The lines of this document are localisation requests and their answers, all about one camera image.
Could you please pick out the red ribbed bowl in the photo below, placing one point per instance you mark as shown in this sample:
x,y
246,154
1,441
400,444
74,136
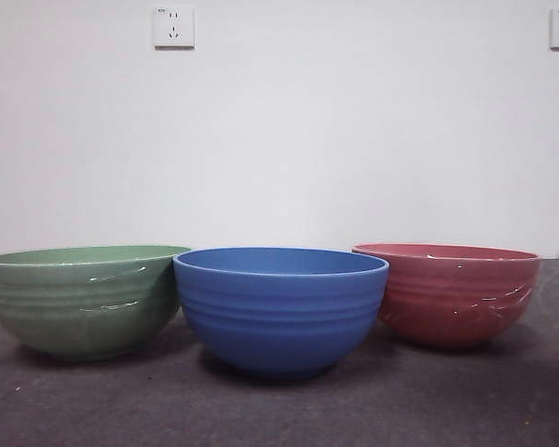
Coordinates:
x,y
452,298

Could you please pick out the green ribbed bowl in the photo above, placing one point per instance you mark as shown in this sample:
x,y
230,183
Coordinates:
x,y
74,307

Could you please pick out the blue ribbed bowl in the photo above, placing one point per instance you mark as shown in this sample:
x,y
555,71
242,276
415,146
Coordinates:
x,y
279,321

